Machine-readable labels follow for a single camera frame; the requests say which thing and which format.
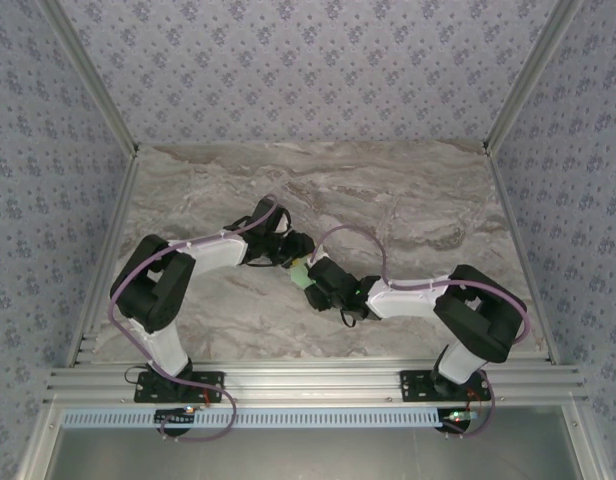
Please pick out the aluminium upright post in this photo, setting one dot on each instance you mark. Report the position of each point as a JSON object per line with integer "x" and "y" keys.
{"x": 533, "y": 75}
{"x": 90, "y": 75}

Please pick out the grey steel panel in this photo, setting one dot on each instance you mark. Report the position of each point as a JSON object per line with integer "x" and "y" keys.
{"x": 308, "y": 456}

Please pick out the aluminium side rail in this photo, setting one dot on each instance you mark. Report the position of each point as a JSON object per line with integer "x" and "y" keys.
{"x": 518, "y": 240}
{"x": 110, "y": 240}

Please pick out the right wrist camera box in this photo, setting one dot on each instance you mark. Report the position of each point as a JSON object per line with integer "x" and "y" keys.
{"x": 328, "y": 275}

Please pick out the light green paper sheet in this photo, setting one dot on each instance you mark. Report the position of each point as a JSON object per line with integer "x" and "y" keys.
{"x": 299, "y": 277}

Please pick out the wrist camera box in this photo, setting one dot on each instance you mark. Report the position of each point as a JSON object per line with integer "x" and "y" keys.
{"x": 269, "y": 216}
{"x": 328, "y": 275}

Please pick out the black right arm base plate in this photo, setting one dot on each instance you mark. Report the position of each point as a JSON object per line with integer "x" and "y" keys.
{"x": 415, "y": 386}

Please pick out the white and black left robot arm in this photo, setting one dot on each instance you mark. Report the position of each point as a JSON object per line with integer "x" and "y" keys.
{"x": 153, "y": 295}

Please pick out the aluminium crossbar rail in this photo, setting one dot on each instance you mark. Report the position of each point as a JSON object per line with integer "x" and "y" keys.
{"x": 308, "y": 382}

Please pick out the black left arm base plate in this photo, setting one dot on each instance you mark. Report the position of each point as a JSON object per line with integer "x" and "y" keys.
{"x": 208, "y": 387}

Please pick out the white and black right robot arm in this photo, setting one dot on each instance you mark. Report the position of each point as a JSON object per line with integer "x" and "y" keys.
{"x": 478, "y": 315}

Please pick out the small black circuit board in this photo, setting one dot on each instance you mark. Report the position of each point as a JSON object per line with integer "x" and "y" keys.
{"x": 174, "y": 416}
{"x": 458, "y": 416}

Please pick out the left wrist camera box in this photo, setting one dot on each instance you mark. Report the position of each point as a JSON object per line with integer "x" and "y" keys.
{"x": 269, "y": 216}

